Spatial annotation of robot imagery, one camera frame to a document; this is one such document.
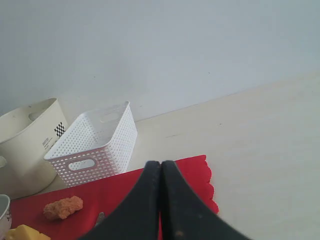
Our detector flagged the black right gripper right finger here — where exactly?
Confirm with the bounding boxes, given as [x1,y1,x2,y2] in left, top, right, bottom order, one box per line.
[161,160,247,240]

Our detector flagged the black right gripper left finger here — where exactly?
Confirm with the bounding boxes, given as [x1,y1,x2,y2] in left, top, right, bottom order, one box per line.
[80,161,160,240]

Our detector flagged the orange fried nugget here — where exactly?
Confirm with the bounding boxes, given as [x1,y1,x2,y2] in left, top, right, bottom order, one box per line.
[43,195,84,221]

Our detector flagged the yellow cheese wedge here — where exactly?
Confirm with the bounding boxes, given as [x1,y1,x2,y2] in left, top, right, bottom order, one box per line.
[4,224,51,240]

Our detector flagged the red tablecloth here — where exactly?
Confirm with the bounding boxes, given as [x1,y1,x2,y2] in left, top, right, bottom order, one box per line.
[10,155,219,240]

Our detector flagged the steel table knife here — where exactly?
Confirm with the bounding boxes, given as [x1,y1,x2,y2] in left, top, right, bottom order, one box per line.
[94,212,105,228]

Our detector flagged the white perforated basket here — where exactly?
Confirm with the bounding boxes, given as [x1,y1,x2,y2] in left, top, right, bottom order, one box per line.
[44,101,138,188]

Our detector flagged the white ceramic bowl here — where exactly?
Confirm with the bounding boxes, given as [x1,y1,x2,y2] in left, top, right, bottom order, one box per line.
[0,194,12,239]

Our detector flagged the cream plastic tub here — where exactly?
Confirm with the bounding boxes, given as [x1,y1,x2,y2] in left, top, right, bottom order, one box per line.
[0,98,69,199]

